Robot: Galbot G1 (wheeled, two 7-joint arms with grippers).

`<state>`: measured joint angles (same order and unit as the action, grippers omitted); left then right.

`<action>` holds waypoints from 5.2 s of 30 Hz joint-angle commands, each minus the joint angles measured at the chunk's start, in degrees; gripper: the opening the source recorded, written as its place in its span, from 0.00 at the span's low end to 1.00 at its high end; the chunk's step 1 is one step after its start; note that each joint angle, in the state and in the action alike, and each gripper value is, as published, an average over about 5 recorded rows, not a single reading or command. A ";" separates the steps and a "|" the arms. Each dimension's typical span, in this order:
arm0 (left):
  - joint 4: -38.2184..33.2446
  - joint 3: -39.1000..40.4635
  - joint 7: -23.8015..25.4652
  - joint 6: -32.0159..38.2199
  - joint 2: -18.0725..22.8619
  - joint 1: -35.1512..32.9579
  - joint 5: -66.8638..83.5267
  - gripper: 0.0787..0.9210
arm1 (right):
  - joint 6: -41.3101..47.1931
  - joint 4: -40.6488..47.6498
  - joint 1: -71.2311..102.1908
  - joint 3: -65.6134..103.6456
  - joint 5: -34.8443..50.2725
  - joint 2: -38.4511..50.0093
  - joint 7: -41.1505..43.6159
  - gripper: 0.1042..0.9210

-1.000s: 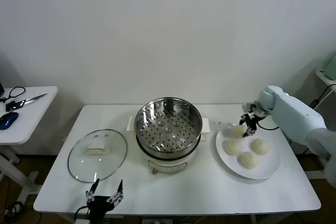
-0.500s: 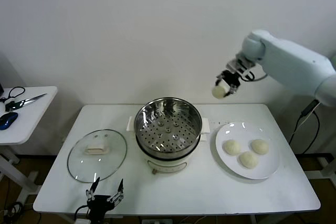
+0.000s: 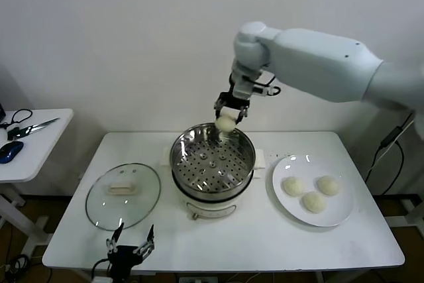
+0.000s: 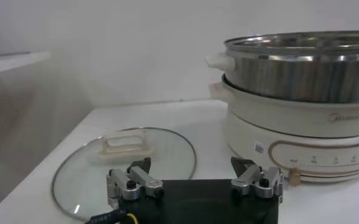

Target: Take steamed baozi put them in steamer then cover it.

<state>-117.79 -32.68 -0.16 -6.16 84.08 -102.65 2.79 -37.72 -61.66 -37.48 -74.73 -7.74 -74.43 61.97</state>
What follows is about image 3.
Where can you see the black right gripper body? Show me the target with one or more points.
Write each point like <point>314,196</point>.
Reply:
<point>242,92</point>

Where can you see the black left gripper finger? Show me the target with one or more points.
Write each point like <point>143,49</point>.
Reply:
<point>148,243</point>
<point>114,241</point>

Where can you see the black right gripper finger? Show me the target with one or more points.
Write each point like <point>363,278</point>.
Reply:
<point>219,112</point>
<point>242,114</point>

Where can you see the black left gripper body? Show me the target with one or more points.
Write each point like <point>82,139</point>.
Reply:
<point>122,256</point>

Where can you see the white steamed baozi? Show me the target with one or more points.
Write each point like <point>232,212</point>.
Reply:
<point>293,186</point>
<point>226,124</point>
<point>314,202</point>
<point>328,185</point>

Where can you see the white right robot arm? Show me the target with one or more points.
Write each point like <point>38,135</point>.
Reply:
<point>314,61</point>

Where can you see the perforated steel steamer basket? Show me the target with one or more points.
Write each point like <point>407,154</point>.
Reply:
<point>212,163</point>

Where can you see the white electric cooker pot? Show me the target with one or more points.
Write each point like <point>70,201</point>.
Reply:
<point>212,208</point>

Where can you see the white round plate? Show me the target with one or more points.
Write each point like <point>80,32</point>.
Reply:
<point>298,163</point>

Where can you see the white side table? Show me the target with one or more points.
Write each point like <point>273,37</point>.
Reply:
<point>49,144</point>

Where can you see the blue computer mouse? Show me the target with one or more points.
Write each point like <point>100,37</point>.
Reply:
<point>10,152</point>

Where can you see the black device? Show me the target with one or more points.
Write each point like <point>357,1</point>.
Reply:
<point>1,112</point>

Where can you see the white side stand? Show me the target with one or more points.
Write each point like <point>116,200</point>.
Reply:
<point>410,220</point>

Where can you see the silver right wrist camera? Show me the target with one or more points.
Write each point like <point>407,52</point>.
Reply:
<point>263,90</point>

